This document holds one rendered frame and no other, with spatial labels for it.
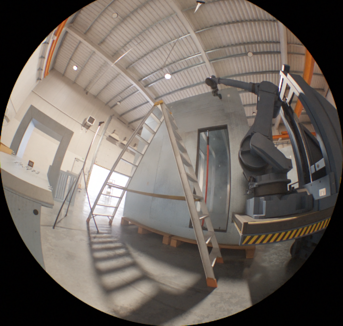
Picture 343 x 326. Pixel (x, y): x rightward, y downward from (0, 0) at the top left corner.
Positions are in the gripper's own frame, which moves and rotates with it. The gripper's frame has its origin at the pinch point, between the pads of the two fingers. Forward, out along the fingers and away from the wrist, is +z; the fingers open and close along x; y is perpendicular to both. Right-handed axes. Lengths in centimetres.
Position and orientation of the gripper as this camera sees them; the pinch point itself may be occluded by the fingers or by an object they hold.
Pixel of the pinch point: (216, 94)
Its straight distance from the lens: 247.7
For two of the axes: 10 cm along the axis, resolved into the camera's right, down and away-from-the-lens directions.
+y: -4.0, -6.8, 6.1
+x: -7.7, 6.2, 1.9
